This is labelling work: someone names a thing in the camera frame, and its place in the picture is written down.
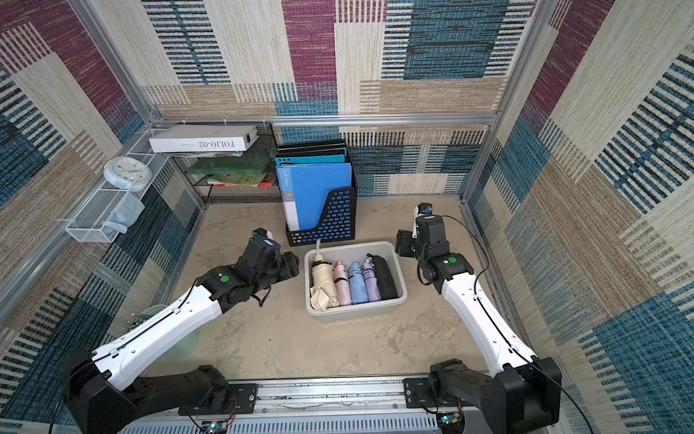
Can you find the green book on shelf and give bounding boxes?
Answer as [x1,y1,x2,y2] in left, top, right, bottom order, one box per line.
[186,157,269,175]

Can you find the blue umbrella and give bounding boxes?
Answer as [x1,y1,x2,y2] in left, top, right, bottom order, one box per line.
[348,262,369,305]

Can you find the black mesh file holder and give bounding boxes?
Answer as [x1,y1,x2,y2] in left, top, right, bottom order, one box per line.
[286,175,358,247]

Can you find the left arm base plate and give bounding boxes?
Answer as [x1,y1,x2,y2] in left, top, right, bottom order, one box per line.
[177,383,258,416]

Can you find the red and green book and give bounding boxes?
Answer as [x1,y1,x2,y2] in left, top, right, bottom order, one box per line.
[206,173,277,188]

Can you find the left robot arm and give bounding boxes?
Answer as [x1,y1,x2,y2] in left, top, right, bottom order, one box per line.
[63,229,300,433]

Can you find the light blue cloth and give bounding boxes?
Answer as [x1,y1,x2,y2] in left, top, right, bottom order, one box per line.
[103,193,146,235]

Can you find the blue clip file folder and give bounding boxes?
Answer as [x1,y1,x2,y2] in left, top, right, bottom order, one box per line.
[277,163,352,231]

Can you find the white wire wall basket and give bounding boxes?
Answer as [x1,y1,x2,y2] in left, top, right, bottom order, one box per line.
[65,130,167,243]

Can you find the pale pink umbrella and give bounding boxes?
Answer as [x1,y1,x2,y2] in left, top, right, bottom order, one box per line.
[333,261,352,307]

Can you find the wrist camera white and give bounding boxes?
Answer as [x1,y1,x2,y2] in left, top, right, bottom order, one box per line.
[251,228,274,240]
[412,203,433,239]

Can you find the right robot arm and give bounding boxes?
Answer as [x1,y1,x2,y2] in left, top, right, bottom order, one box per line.
[396,203,562,433]

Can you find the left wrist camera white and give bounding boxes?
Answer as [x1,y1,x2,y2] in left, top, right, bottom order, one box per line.
[251,228,274,240]

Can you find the cream umbrella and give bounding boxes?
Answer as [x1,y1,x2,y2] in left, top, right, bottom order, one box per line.
[310,240,340,312]

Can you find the white FOLIO-02 box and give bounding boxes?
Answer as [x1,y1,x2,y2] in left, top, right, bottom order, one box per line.
[149,125,258,154]

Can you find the teal file folder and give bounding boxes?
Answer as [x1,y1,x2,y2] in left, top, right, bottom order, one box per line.
[275,148,348,166]

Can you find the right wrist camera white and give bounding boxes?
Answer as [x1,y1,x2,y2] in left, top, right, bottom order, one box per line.
[412,203,433,239]

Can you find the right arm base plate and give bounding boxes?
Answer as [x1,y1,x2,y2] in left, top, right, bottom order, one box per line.
[402,376,471,412]

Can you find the black wire shelf rack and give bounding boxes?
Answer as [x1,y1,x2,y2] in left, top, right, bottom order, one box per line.
[173,124,280,206]

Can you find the lilac umbrella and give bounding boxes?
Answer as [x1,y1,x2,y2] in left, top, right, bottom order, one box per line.
[363,257,381,302]

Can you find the white round clock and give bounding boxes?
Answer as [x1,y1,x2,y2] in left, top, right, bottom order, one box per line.
[103,157,153,193]

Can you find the white plastic storage box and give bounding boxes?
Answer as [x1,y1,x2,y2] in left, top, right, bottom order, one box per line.
[304,241,408,322]

